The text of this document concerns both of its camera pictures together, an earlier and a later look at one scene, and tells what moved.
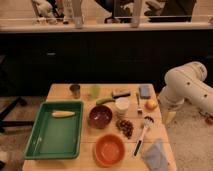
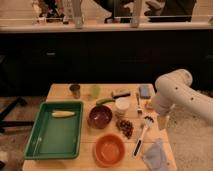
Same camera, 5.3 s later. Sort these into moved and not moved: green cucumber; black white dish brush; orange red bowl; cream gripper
Moved: cream gripper
Not moved: green cucumber; black white dish brush; orange red bowl
